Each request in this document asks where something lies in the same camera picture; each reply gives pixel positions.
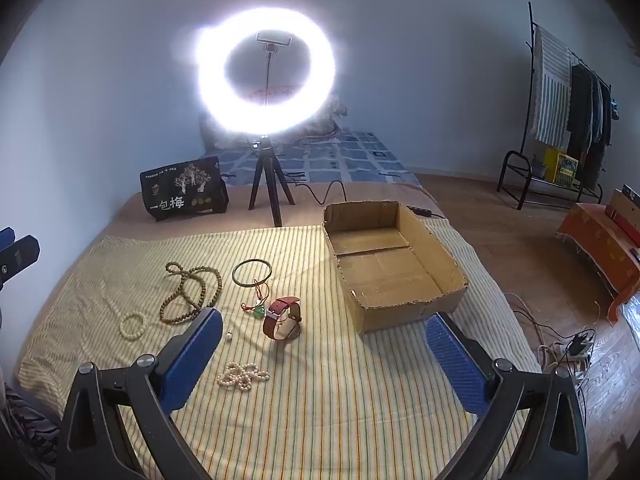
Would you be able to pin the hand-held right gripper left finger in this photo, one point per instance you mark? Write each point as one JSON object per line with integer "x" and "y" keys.
{"x": 192, "y": 360}

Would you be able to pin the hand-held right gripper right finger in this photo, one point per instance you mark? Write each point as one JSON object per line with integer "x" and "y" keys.
{"x": 455, "y": 360}

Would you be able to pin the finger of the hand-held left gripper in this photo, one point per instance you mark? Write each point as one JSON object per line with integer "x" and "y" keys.
{"x": 20, "y": 256}

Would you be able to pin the dark thin bangle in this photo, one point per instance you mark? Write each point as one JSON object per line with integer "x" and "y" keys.
{"x": 234, "y": 276}

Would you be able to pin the cardboard box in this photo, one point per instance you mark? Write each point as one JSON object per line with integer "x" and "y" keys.
{"x": 390, "y": 270}

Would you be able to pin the white power strip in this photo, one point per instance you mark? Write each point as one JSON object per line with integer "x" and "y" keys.
{"x": 580, "y": 347}

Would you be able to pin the bed with tan sheet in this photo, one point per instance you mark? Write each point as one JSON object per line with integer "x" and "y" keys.
{"x": 200, "y": 230}

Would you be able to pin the yellow striped cloth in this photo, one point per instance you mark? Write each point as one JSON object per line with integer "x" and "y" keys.
{"x": 325, "y": 400}

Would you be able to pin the zebra patterned cloth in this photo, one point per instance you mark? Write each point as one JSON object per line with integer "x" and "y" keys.
{"x": 27, "y": 425}

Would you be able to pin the black printed bag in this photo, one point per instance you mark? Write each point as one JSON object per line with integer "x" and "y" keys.
{"x": 182, "y": 187}

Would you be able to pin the orange cloth covered table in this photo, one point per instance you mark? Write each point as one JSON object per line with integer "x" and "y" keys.
{"x": 595, "y": 240}

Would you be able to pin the black tripod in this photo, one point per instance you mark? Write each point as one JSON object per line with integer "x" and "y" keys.
{"x": 270, "y": 175}

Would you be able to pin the black clothes rack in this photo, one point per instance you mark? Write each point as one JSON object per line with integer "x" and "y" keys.
{"x": 512, "y": 160}

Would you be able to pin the yellow box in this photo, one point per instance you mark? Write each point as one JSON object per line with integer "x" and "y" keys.
{"x": 557, "y": 165}

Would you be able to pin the brown cardboard carton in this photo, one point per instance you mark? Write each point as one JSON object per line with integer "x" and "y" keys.
{"x": 625, "y": 210}

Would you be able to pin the blue patterned bedsheet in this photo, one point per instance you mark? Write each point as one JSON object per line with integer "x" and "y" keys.
{"x": 340, "y": 160}

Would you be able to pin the dark hanging garment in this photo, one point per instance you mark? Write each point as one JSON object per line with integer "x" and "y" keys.
{"x": 580, "y": 110}

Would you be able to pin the denim hanging garment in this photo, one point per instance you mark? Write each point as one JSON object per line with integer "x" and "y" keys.
{"x": 602, "y": 120}

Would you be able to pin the striped hanging towel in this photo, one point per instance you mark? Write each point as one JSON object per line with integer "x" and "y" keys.
{"x": 552, "y": 90}

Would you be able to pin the black phone holder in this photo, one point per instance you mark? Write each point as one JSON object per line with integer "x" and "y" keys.
{"x": 273, "y": 39}

